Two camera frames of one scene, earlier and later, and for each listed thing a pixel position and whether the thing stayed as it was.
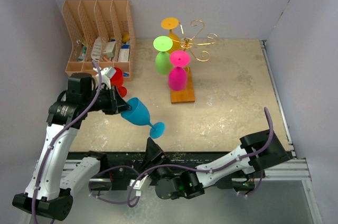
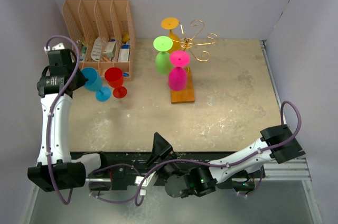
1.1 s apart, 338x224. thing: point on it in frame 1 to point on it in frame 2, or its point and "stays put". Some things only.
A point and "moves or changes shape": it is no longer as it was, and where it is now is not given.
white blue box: x=124 y=53 stays put
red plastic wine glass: x=116 y=80 stays put
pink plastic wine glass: x=177 y=76 stays put
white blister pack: x=96 y=49 stays put
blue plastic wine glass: x=139 y=114 moves or changes shape
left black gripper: x=119 y=106 to x=81 y=81
